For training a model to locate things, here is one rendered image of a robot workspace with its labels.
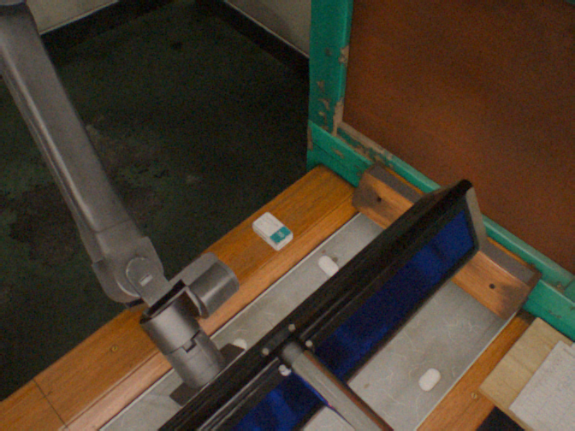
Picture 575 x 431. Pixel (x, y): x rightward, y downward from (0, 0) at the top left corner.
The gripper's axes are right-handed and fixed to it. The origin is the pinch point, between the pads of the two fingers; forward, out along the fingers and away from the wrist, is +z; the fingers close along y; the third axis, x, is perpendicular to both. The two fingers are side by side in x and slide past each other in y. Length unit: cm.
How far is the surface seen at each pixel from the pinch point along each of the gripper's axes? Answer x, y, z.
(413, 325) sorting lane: -1.1, 28.5, 7.2
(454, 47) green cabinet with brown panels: -20, 43, -26
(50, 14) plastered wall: 180, 63, -112
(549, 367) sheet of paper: -15.7, 34.7, 17.9
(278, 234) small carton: 11.7, 23.7, -14.2
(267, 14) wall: 134, 128, -61
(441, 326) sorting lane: -3.1, 31.3, 9.5
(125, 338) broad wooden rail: 15.5, -4.1, -15.8
